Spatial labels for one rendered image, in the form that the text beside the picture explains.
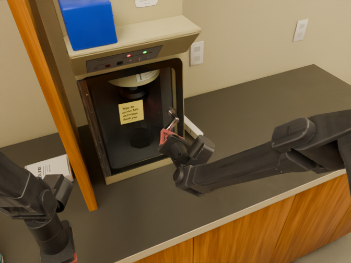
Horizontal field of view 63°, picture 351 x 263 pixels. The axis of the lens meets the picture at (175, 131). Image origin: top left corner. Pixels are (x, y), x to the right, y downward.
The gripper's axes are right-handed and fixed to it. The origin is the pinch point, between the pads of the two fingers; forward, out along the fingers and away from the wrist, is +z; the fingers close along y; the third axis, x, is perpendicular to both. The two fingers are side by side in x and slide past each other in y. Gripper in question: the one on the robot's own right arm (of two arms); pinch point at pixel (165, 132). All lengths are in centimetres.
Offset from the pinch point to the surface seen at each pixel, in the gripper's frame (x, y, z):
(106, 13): -19.5, 39.2, -5.6
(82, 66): -5.9, 35.4, -1.8
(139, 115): 0.5, 9.2, 4.2
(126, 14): -21.5, 31.5, 5.1
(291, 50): -62, -75, 48
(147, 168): 18.4, -10.2, 5.7
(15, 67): 22, 37, 49
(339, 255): 9, -152, -27
